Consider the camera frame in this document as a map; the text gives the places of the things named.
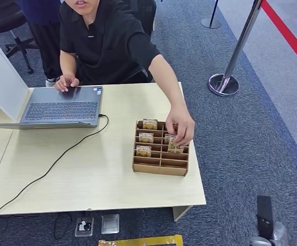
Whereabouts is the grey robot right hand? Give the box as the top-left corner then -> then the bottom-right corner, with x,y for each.
271,221 -> 290,246

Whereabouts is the person's right hand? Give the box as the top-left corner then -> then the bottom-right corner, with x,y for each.
54,74 -> 80,93

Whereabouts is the person's left hand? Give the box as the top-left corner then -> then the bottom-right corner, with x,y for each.
165,103 -> 196,148

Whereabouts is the bystander person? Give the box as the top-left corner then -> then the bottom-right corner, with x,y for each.
17,0 -> 62,88

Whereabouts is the cardboard card holder box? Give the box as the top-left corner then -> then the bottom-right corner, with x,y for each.
132,119 -> 190,177

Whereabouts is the grey laptop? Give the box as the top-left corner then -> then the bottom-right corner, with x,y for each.
0,86 -> 103,130

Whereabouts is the white board stand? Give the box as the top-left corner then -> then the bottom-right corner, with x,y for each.
0,47 -> 31,122

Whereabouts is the table leg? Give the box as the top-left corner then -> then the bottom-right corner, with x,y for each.
173,206 -> 193,222

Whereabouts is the black swivel office chair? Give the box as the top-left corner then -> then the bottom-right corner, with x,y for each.
0,0 -> 40,75

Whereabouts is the black mesh chair back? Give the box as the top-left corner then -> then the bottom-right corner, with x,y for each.
127,0 -> 157,39

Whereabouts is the closed floor socket cover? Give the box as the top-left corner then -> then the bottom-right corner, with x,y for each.
101,214 -> 120,235

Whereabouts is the open floor socket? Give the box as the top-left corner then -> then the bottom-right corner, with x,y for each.
75,217 -> 94,238

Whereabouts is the red barrier belt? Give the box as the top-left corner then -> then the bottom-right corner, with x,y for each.
261,0 -> 297,75

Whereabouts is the black laptop power cable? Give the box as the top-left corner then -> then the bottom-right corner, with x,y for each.
0,113 -> 110,218

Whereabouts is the silver stanchion post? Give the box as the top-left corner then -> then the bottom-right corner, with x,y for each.
207,0 -> 264,98

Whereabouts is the dark stanchion post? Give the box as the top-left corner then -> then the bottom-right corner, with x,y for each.
200,0 -> 221,30

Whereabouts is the black floor cable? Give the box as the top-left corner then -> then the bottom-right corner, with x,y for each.
53,213 -> 73,240

